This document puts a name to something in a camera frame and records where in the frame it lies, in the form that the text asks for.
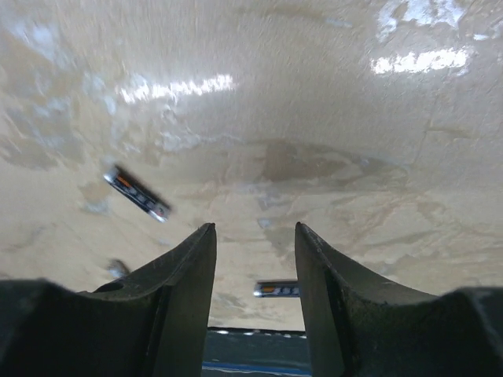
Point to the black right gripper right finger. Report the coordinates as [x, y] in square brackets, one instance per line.
[359, 323]

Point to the black battery pair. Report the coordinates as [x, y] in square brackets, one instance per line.
[138, 193]

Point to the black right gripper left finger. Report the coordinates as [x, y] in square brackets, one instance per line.
[152, 322]

